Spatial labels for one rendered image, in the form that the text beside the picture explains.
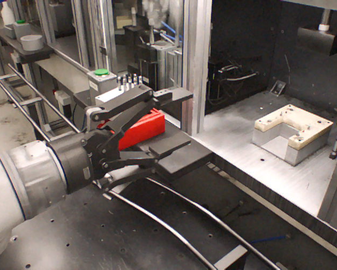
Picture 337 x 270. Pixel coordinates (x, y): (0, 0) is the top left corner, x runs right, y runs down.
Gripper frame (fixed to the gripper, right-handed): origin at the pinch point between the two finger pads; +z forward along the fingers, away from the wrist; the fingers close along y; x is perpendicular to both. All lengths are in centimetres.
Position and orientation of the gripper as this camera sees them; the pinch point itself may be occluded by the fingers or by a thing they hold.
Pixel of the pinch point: (174, 120)
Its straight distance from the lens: 53.1
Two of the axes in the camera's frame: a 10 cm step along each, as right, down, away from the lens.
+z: 7.8, -3.4, 5.2
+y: 0.0, -8.4, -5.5
